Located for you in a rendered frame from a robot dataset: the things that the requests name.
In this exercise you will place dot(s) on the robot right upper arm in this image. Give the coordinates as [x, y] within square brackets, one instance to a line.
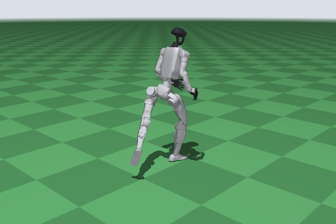
[184, 56]

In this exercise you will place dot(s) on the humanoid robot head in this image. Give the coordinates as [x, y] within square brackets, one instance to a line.
[178, 32]

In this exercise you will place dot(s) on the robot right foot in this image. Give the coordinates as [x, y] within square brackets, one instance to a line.
[172, 157]

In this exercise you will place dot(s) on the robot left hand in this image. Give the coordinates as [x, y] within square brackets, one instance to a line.
[177, 83]

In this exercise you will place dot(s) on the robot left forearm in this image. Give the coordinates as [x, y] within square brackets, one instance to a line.
[162, 78]

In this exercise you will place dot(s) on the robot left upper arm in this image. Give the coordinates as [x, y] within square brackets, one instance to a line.
[159, 62]

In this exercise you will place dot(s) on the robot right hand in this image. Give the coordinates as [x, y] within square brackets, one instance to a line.
[194, 94]

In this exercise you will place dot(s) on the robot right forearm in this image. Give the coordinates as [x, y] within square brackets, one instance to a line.
[186, 83]

